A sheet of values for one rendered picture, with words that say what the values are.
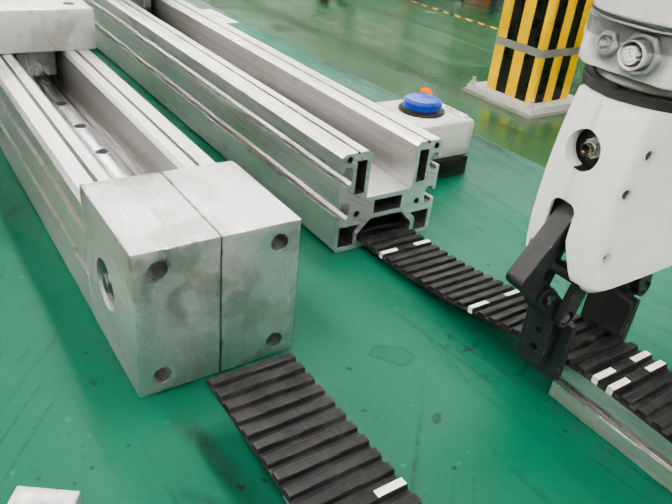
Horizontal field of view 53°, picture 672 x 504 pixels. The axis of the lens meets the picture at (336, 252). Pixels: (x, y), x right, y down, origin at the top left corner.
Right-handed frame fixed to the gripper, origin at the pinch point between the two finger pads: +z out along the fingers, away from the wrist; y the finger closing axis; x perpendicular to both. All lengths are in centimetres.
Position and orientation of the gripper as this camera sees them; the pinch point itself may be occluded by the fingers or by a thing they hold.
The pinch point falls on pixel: (576, 328)
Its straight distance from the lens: 44.3
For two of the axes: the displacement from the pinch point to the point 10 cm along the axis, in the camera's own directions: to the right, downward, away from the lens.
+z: -0.9, 8.6, 5.1
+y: 8.3, -2.1, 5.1
